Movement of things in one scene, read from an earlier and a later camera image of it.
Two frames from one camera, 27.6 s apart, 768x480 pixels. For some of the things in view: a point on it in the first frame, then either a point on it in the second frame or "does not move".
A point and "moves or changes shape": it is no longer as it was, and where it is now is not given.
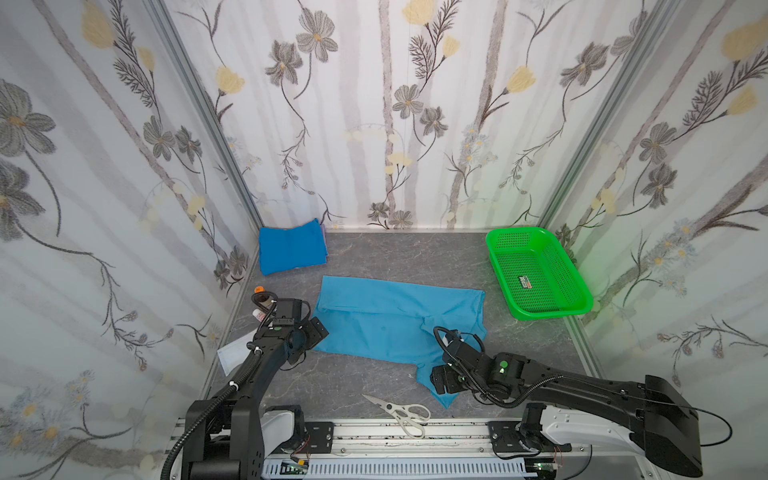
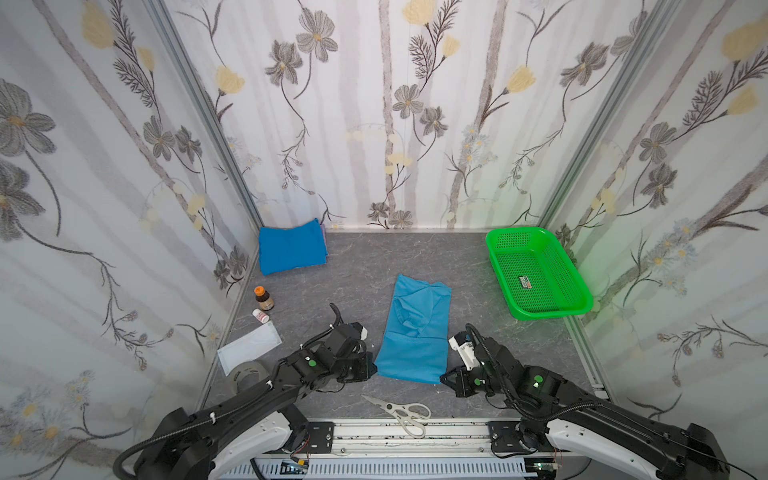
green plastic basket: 533,274 does not move
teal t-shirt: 399,320 moves or changes shape
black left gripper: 271,309 to 363,366
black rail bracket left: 321,436 does not move
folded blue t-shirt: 295,247 does not move
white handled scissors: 410,416 does not move
